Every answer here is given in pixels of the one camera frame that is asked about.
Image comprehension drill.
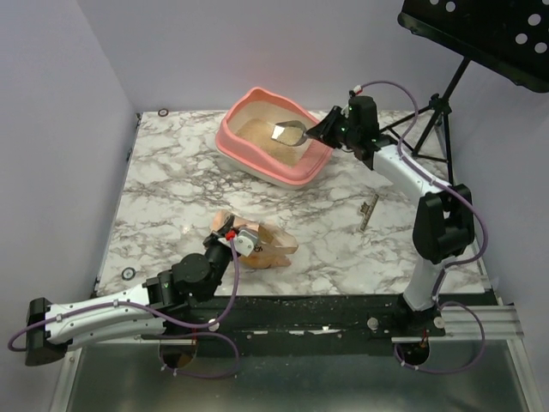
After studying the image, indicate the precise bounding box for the metal litter scoop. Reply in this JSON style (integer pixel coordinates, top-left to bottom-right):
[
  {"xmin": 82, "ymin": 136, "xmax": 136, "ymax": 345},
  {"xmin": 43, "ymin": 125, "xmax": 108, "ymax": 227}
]
[{"xmin": 271, "ymin": 120, "xmax": 308, "ymax": 147}]

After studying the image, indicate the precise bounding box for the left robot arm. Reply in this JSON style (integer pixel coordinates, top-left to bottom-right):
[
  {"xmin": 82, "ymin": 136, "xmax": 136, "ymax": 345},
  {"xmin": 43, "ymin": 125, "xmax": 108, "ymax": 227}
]
[{"xmin": 24, "ymin": 230, "xmax": 254, "ymax": 367}]

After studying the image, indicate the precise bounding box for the aluminium frame rail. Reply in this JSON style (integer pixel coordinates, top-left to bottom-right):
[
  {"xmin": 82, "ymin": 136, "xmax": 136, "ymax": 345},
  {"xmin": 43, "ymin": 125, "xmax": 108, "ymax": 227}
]
[{"xmin": 70, "ymin": 304, "xmax": 522, "ymax": 348}]

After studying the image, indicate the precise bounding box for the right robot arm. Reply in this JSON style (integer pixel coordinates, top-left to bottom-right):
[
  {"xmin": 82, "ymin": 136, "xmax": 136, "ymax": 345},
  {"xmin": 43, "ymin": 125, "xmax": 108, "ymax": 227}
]
[{"xmin": 305, "ymin": 96, "xmax": 474, "ymax": 336}]

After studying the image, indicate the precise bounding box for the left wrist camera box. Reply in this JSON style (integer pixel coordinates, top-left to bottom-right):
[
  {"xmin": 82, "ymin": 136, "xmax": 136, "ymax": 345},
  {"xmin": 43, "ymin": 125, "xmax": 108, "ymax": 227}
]
[{"xmin": 220, "ymin": 227, "xmax": 259, "ymax": 257}]

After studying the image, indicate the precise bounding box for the peach cat litter bag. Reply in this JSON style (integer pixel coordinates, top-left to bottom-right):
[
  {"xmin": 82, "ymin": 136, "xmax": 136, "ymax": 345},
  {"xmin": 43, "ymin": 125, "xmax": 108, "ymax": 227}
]
[{"xmin": 234, "ymin": 215, "xmax": 299, "ymax": 270}]

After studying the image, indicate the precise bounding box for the black music stand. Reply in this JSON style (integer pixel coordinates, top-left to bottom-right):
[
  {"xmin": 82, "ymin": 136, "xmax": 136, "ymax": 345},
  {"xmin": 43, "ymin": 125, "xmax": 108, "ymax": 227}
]
[{"xmin": 346, "ymin": 0, "xmax": 549, "ymax": 211}]

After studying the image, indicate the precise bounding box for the pink and white litter box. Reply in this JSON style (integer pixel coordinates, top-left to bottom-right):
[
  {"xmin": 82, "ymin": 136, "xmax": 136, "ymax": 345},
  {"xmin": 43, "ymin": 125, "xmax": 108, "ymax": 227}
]
[{"xmin": 214, "ymin": 87, "xmax": 333, "ymax": 189}]

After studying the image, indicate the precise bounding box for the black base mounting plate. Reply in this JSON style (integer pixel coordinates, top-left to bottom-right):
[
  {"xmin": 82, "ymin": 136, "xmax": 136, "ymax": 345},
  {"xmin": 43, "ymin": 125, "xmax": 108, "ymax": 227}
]
[{"xmin": 87, "ymin": 294, "xmax": 503, "ymax": 357}]

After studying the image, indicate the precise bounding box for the beige cat litter pile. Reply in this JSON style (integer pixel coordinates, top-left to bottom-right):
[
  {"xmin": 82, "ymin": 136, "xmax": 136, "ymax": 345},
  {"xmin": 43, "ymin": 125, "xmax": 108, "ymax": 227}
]
[{"xmin": 236, "ymin": 118, "xmax": 302, "ymax": 167}]

